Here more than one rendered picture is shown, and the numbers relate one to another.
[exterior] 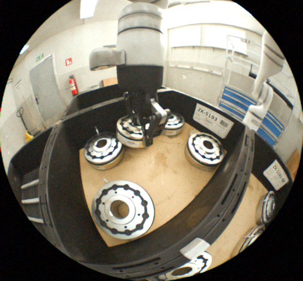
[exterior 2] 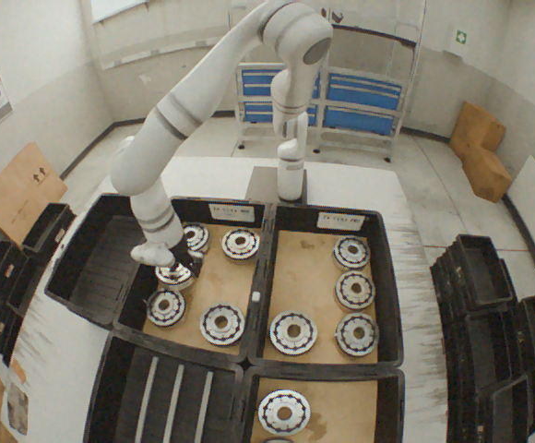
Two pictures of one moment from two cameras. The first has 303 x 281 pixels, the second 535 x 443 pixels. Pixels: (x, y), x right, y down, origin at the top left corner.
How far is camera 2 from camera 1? 40 cm
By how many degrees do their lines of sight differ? 34
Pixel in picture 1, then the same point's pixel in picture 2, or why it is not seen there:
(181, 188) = (243, 285)
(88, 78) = not seen: outside the picture
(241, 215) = (312, 273)
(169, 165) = (222, 277)
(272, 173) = (329, 222)
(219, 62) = (216, 17)
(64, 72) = not seen: outside the picture
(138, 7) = (159, 211)
